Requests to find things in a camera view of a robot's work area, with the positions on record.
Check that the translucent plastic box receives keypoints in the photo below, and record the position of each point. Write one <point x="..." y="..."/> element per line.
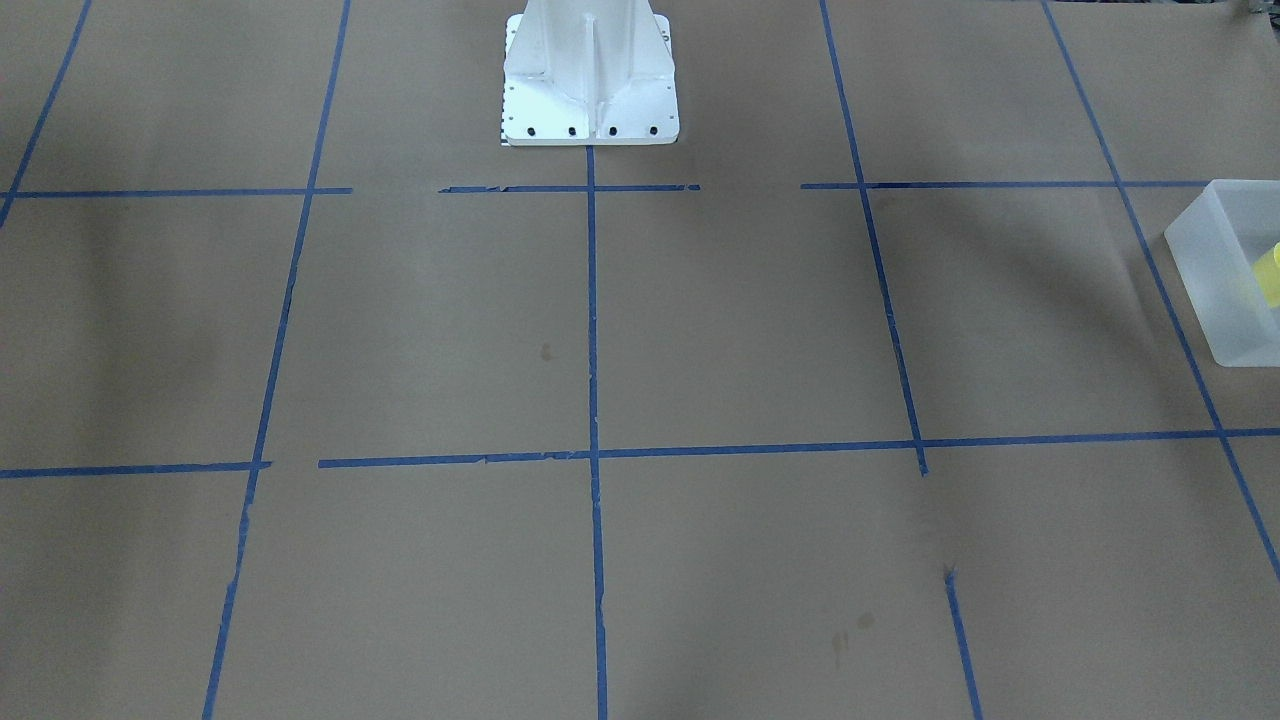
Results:
<point x="1214" y="243"/>

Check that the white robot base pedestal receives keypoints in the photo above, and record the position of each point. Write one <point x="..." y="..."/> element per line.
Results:
<point x="589" y="73"/>

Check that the yellow plastic cup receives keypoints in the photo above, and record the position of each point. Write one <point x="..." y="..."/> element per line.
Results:
<point x="1266" y="271"/>

